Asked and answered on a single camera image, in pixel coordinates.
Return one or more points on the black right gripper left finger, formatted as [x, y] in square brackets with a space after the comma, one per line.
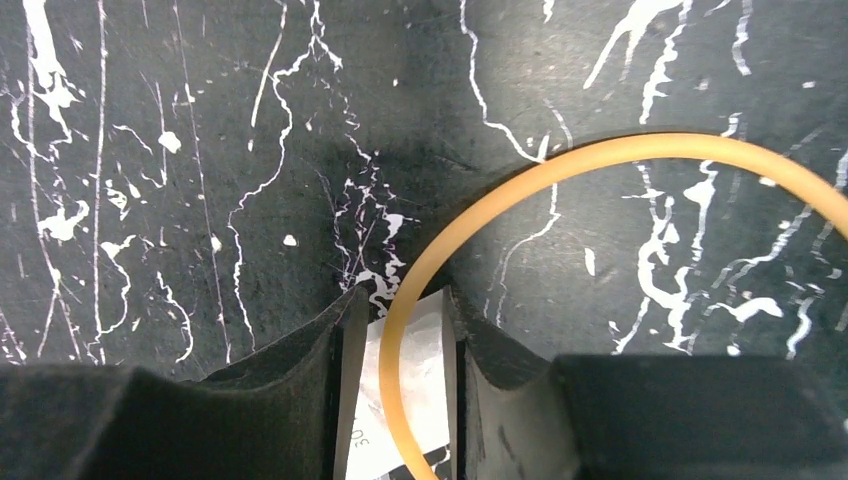
[283, 412]

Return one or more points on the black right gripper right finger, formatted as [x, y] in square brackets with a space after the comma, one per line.
[515, 415]

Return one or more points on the white paper packet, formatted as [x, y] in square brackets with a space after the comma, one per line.
[373, 454]

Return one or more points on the tan rubber tube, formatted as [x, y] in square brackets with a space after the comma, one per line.
[809, 187]

